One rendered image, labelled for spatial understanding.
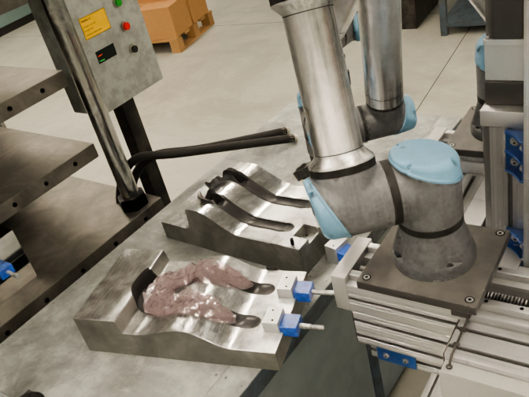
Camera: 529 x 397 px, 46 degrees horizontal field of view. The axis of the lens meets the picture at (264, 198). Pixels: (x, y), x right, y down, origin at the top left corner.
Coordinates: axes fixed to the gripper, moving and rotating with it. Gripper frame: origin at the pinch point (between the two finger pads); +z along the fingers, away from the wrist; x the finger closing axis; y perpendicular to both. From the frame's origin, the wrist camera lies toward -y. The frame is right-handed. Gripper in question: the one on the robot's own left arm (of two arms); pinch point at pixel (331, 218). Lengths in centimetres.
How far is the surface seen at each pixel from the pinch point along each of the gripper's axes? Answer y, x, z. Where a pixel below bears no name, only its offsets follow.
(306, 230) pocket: -8.5, -1.2, 5.8
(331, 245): -0.3, -1.7, 7.4
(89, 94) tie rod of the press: -79, -11, -27
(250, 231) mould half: -20.8, -9.7, 4.6
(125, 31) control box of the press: -95, 18, -34
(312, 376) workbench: 0.1, -18.6, 39.8
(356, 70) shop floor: -195, 253, 97
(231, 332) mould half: -0.8, -37.1, 6.7
